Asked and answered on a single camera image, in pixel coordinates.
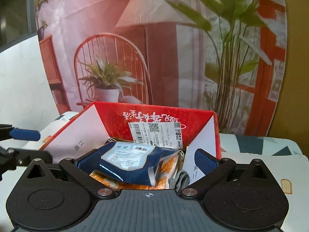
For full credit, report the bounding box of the blue white snack packet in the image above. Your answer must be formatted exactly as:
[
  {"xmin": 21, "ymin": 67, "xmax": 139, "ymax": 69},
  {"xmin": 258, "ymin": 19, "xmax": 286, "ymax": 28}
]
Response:
[{"xmin": 76, "ymin": 141, "xmax": 180, "ymax": 187}]

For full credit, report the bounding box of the printed room scene backdrop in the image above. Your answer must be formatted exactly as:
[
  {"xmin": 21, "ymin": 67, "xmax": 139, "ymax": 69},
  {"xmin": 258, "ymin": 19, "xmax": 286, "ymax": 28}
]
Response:
[{"xmin": 35, "ymin": 0, "xmax": 287, "ymax": 136}]

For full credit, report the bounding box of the grey knitted sock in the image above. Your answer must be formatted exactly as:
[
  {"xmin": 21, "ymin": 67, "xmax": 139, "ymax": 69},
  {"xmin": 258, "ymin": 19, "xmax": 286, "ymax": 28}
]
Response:
[{"xmin": 168, "ymin": 170, "xmax": 190, "ymax": 192}]

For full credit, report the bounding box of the red strawberry cardboard box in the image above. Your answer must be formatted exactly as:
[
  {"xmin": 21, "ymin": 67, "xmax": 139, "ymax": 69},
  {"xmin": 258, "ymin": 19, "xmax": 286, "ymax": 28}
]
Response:
[{"xmin": 43, "ymin": 102, "xmax": 221, "ymax": 181}]

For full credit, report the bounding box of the orange snack packet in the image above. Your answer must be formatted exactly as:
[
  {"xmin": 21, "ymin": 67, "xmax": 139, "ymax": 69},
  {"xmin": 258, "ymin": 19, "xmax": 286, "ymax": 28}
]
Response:
[{"xmin": 90, "ymin": 155, "xmax": 179, "ymax": 191}]

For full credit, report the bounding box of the cartoon printed tablecloth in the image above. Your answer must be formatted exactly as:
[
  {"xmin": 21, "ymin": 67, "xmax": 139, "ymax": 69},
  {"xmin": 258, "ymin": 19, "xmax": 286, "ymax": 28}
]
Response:
[{"xmin": 0, "ymin": 110, "xmax": 309, "ymax": 232}]

